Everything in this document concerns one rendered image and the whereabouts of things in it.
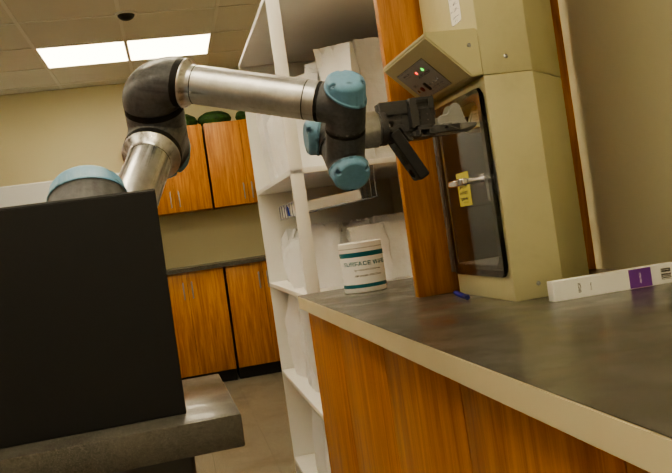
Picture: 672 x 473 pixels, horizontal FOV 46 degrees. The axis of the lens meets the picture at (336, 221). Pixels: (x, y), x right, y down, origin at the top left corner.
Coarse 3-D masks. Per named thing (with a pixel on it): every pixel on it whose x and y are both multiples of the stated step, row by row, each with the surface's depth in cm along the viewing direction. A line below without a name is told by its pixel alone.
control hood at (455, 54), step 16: (432, 32) 160; (448, 32) 160; (464, 32) 161; (416, 48) 167; (432, 48) 162; (448, 48) 160; (464, 48) 161; (400, 64) 180; (432, 64) 168; (448, 64) 163; (464, 64) 161; (480, 64) 162; (464, 80) 166; (416, 96) 191
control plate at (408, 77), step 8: (416, 64) 174; (424, 64) 171; (408, 72) 181; (424, 72) 175; (432, 72) 172; (400, 80) 188; (408, 80) 185; (416, 80) 182; (424, 80) 179; (440, 80) 173; (448, 80) 170; (416, 88) 186; (424, 88) 183; (432, 88) 180; (440, 88) 177; (424, 96) 187
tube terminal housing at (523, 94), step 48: (432, 0) 184; (480, 0) 162; (528, 0) 167; (480, 48) 162; (528, 48) 164; (528, 96) 164; (528, 144) 163; (528, 192) 163; (576, 192) 180; (528, 240) 162; (576, 240) 175; (480, 288) 179; (528, 288) 162
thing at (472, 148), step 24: (480, 96) 162; (480, 120) 163; (456, 144) 178; (480, 144) 165; (456, 168) 180; (480, 168) 167; (456, 192) 183; (480, 192) 168; (456, 216) 185; (480, 216) 170; (456, 240) 187; (480, 240) 172; (456, 264) 189; (480, 264) 174; (504, 264) 162
